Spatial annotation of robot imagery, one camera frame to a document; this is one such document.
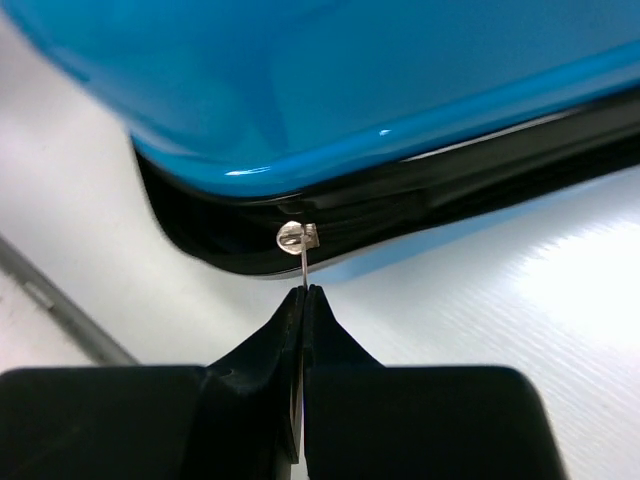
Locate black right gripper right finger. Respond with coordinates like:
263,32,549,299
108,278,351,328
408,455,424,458
303,286,567,479

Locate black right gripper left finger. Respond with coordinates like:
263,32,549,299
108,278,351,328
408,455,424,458
1,287,306,479

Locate blue hard-shell suitcase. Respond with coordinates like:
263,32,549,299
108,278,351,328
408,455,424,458
1,1,639,277

